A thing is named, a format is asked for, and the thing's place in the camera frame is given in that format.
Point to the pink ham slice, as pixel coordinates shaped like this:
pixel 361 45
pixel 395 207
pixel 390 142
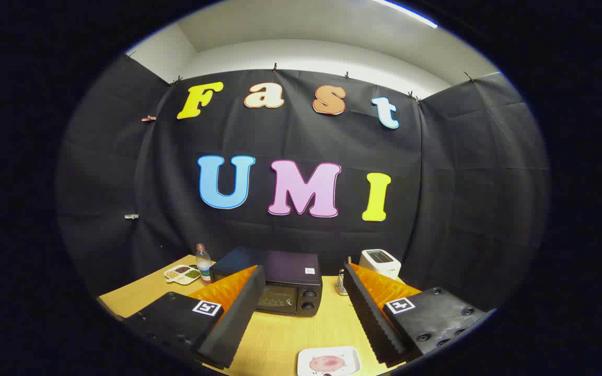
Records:
pixel 326 363

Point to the white bread toaster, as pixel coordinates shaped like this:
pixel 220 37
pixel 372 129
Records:
pixel 379 263

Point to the divided snack plate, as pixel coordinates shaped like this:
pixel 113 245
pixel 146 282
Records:
pixel 182 274

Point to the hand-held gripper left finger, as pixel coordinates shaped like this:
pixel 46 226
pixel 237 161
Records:
pixel 238 313

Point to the metal mesh utensil holder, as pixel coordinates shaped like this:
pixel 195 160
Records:
pixel 340 284

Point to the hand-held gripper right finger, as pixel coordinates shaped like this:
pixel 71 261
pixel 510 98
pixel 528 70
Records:
pixel 369 313

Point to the black toaster oven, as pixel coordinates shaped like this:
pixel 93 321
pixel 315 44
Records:
pixel 290 269

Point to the white square plate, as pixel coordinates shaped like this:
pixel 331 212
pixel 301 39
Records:
pixel 349 356

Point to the clear plastic bottle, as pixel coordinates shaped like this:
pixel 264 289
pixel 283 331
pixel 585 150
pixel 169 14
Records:
pixel 203 261

